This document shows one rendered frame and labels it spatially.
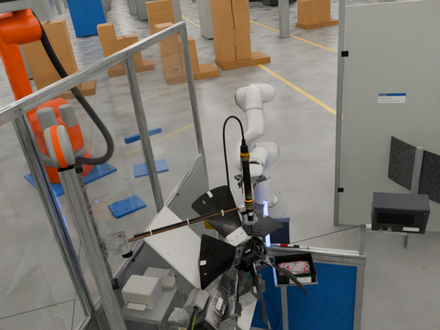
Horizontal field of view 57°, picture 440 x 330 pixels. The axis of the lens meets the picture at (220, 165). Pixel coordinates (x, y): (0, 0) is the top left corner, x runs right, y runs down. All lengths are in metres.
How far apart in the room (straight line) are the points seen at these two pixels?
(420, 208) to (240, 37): 8.19
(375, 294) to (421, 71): 1.75
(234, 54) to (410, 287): 7.51
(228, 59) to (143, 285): 8.20
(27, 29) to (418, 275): 4.72
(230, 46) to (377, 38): 6.80
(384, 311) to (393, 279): 0.35
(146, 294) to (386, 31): 2.50
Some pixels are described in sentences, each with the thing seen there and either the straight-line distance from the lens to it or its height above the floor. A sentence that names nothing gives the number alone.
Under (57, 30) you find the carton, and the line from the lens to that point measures 9.44.
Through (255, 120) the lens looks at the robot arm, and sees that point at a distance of 2.07.
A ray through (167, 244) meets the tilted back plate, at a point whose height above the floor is 1.27.
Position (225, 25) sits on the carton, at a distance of 9.81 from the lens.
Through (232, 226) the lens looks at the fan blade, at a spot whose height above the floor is 1.30.
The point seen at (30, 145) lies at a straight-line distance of 1.65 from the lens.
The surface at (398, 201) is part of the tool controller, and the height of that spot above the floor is 1.24.
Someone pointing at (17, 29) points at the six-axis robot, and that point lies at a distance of 5.31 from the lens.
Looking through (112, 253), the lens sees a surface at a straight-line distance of 1.80.
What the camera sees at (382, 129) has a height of 1.00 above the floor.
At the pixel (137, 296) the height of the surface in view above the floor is 0.95.
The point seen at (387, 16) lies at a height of 1.91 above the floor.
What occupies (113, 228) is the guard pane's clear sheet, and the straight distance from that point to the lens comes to 2.19.
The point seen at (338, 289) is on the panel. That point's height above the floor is 0.57.
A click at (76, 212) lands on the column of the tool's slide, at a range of 1.69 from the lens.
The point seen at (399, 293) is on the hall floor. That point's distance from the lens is 3.51.
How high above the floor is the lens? 2.44
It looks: 27 degrees down
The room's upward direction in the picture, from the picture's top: 7 degrees counter-clockwise
